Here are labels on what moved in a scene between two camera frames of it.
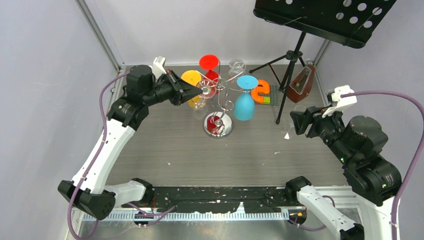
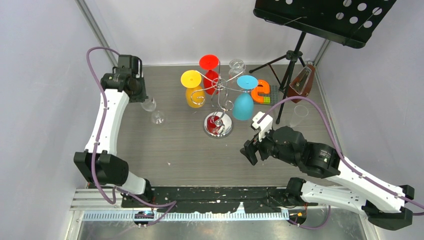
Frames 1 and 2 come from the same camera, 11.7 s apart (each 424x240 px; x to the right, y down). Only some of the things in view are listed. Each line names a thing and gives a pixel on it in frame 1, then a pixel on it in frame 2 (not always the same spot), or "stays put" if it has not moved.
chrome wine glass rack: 218,124 stays put
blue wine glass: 244,108 stays put
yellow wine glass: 194,77 stays put
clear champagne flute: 286,134 stays put
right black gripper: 300,119 → 250,147
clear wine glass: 209,89 → 157,117
